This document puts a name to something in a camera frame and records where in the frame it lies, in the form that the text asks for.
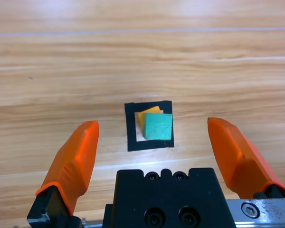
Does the yellow wooden cube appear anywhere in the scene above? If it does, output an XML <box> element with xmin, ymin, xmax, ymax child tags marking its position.
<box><xmin>136</xmin><ymin>105</ymin><xmax>162</xmax><ymax>129</ymax></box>

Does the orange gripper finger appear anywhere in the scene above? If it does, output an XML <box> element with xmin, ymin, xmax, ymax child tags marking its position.
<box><xmin>207</xmin><ymin>116</ymin><xmax>285</xmax><ymax>200</ymax></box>
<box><xmin>27</xmin><ymin>120</ymin><xmax>100</xmax><ymax>228</ymax></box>

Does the green wooden cube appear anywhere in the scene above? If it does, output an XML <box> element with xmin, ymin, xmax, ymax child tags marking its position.
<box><xmin>142</xmin><ymin>112</ymin><xmax>174</xmax><ymax>142</ymax></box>

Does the black tape square outline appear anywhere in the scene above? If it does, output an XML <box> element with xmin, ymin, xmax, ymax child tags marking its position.
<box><xmin>123</xmin><ymin>100</ymin><xmax>175</xmax><ymax>153</ymax></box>

